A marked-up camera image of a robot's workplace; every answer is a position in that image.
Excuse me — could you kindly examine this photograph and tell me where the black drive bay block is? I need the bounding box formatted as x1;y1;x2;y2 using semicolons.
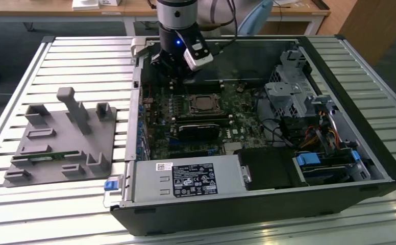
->
236;148;308;191

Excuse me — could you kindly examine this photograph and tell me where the grey parts rack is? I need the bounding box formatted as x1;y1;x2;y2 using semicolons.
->
3;86;119;189

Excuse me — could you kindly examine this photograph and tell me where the grey power supply unit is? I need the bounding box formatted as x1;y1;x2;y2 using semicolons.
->
128;155;246;205

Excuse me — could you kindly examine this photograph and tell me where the silver metal disk cage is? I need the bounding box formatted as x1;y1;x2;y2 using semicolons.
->
263;50;332;121

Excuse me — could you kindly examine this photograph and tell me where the metal socket cover frame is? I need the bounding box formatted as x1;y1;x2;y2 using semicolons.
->
187;93;223;115

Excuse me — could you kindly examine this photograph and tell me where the green motherboard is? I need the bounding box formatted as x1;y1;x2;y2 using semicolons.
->
140;81;274;161

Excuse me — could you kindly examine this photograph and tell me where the blue case latch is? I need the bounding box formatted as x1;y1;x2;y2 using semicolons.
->
104;178;123;192

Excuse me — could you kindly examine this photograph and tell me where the silver square CPU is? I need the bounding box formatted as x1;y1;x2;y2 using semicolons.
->
195;98;216;110

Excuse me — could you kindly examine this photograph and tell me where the wooden desk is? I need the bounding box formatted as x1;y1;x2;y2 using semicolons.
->
0;0;332;37

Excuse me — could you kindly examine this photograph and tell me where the pale blue teach pendant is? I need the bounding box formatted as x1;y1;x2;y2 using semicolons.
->
238;0;275;36

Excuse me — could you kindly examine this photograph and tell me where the green RAM stick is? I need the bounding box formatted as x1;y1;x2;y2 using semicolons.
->
12;151;80;163

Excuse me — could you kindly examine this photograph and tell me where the black cable inside case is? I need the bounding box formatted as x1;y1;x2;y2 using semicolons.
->
258;117;296;148

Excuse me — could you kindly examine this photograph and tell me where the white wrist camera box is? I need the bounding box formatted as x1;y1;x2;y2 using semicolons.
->
182;38;215;72

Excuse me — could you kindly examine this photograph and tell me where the wooden cabinet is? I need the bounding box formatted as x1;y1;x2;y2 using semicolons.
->
316;0;396;66

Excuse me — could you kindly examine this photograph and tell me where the orange yellow wire bundle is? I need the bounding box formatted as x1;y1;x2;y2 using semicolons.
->
299;122;343;152

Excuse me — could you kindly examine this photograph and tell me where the black graphics card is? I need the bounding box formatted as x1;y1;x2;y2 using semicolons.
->
176;124;222;141

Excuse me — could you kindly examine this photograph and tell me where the black open PC case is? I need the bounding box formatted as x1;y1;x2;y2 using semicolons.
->
109;35;396;237

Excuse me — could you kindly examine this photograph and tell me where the small silver heat sink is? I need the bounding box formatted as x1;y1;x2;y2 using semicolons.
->
223;142;246;154

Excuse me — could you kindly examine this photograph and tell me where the black installed RAM stick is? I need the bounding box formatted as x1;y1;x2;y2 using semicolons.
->
175;115;228;121
176;119;228;126

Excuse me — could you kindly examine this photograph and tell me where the silver case handle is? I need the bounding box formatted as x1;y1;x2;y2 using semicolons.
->
129;37;152;59

